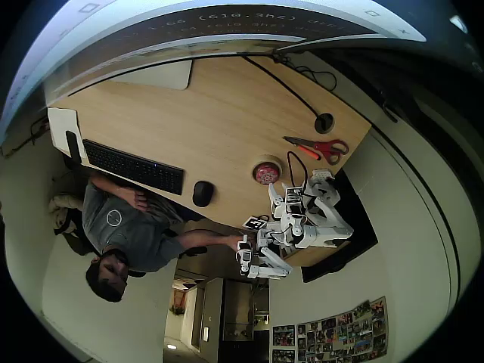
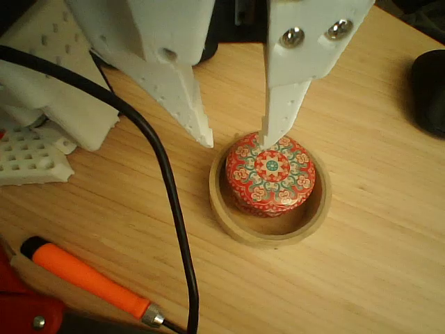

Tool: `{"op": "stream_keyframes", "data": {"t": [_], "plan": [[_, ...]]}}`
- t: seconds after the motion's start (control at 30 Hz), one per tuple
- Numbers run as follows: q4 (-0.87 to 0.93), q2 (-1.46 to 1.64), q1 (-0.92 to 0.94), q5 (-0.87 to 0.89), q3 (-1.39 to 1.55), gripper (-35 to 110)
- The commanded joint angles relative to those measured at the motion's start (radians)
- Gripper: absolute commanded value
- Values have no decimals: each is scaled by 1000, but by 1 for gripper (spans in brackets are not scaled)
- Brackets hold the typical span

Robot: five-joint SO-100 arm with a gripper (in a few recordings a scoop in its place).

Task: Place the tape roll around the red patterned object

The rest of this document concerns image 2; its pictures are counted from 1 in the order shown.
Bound red handled scissors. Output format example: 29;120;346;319
0;239;185;334

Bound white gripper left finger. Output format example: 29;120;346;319
65;0;215;150

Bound black camera cable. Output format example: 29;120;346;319
0;44;201;334

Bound black computer mouse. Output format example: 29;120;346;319
411;49;445;141

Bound beige masking tape roll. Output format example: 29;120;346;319
208;131;333;250

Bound white perforated controller holder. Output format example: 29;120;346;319
0;125;75;187

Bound orange craft knife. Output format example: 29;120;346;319
19;235;178;330

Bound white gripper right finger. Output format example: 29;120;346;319
257;0;376;148

